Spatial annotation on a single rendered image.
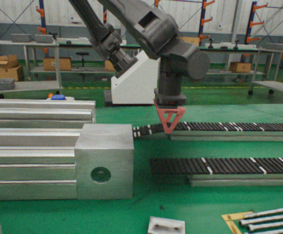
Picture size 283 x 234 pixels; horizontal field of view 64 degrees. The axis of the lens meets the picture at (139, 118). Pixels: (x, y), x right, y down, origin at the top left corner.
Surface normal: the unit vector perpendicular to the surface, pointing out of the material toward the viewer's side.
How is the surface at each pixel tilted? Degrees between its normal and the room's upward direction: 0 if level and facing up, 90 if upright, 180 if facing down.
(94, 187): 90
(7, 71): 88
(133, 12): 58
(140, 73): 90
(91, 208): 0
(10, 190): 90
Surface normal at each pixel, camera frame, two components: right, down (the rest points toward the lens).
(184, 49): -0.52, -0.60
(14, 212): 0.04, -0.93
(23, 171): 0.07, 0.36
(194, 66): 0.44, 0.33
